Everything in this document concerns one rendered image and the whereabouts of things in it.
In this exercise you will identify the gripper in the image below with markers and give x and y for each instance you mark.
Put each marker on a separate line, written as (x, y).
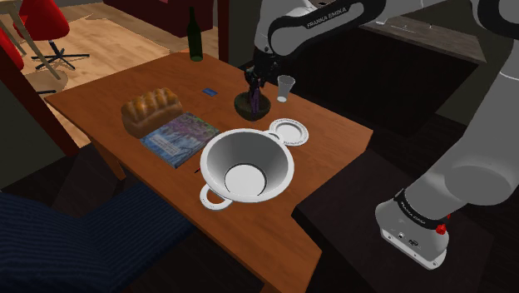
(264, 65)

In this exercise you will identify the dark blue upholstered seat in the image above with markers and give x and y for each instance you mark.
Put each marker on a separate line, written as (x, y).
(73, 243)

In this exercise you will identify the dark purple slender figure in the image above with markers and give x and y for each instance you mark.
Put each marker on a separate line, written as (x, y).
(254, 99)

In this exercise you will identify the brown wooden table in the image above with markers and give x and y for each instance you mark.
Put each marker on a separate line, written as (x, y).
(227, 73)

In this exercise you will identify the small blue card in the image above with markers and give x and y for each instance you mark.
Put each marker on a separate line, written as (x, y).
(209, 92)

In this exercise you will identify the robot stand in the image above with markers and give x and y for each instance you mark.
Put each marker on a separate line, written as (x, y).
(389, 243)

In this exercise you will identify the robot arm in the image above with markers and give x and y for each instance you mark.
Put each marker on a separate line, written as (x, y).
(478, 134)

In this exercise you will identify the dark green glass bottle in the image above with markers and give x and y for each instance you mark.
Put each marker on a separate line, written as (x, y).
(195, 38)

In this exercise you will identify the small white plate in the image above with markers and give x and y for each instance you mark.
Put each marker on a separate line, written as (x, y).
(289, 132)

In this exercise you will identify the dark round bowl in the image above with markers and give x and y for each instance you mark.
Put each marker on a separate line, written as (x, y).
(243, 106)

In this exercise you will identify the dark red cabinet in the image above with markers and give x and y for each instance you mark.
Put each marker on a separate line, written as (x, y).
(170, 16)

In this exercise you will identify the clear drinking glass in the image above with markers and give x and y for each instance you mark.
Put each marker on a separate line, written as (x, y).
(285, 87)

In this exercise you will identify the brown bread loaf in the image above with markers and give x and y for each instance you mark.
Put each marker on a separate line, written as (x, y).
(151, 111)

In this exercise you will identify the red swivel chair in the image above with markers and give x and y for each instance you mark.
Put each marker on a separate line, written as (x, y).
(42, 20)

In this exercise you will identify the blue purple picture book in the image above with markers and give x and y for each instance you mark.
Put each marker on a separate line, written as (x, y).
(180, 139)

